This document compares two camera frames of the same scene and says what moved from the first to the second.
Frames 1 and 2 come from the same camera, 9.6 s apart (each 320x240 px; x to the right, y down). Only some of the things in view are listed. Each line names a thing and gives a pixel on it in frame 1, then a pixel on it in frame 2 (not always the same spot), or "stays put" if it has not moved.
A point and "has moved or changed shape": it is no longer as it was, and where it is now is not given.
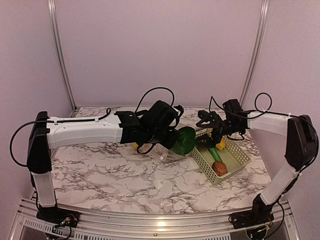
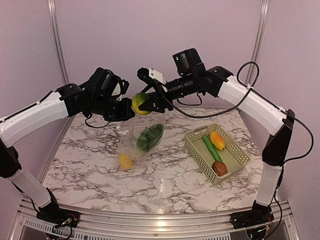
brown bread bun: x=219 y=168 stays put
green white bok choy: x=187 y=141 has moved or changed shape
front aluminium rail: x=278 y=223 stays put
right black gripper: x=218 y=133 -> x=159 y=98
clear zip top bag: x=155 y=151 has moved or changed shape
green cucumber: x=215 y=154 stays put
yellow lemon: x=221 y=145 -> x=138 y=98
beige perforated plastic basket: x=236 y=159 stays put
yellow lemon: x=135 y=145 -> x=125 y=161
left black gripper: x=169 y=143 -> x=127 y=112
